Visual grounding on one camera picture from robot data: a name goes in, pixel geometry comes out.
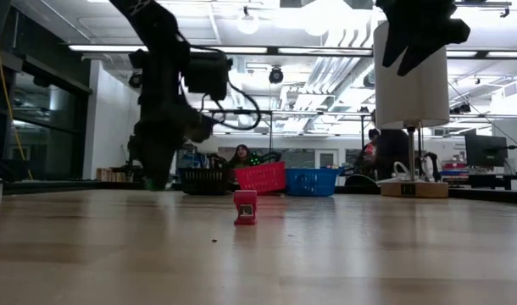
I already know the hanging yellow cable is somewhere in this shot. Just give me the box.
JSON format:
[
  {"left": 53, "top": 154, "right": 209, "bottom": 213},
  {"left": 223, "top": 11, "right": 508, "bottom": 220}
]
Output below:
[{"left": 0, "top": 42, "right": 34, "bottom": 181}]

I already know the red plastic basket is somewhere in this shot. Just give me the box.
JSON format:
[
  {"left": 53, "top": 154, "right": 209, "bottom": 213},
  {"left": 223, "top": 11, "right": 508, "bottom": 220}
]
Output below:
[{"left": 234, "top": 160, "right": 287, "bottom": 196}]

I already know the person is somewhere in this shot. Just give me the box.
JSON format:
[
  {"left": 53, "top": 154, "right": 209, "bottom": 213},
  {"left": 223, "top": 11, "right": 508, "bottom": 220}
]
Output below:
[
  {"left": 227, "top": 143, "right": 254, "bottom": 169},
  {"left": 353, "top": 128, "right": 410, "bottom": 181}
]

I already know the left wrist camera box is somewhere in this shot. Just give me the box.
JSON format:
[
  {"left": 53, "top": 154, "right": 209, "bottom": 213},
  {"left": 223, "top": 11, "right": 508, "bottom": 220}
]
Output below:
[{"left": 184, "top": 53, "right": 233, "bottom": 102}]

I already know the black plastic basket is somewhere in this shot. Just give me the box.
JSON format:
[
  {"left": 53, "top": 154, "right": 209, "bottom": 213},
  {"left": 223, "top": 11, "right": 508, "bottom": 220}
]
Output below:
[{"left": 177, "top": 167, "right": 236, "bottom": 197}]

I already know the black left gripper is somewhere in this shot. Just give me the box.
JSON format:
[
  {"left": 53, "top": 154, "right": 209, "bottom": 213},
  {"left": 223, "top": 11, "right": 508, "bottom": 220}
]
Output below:
[{"left": 128, "top": 114, "right": 217, "bottom": 191}]

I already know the black aluminium table frame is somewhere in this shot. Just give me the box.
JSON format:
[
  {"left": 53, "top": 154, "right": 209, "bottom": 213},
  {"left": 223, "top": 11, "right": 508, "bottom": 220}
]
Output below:
[{"left": 0, "top": 177, "right": 517, "bottom": 207}]

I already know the blue plastic basket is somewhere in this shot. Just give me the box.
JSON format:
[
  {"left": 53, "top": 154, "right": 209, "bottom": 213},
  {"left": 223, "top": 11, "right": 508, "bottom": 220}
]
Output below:
[{"left": 285, "top": 167, "right": 342, "bottom": 197}]

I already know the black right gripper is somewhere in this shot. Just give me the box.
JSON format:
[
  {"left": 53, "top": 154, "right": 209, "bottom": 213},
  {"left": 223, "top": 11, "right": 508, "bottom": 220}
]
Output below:
[{"left": 375, "top": 0, "right": 471, "bottom": 77}]

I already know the black computer monitor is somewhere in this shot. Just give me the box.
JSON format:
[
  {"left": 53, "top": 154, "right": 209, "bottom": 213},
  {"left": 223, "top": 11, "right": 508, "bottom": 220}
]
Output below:
[{"left": 464, "top": 134, "right": 509, "bottom": 168}]

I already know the small red stapler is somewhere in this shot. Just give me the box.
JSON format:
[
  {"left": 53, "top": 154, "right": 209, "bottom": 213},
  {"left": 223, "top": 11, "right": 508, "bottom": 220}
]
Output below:
[{"left": 233, "top": 189, "right": 259, "bottom": 226}]

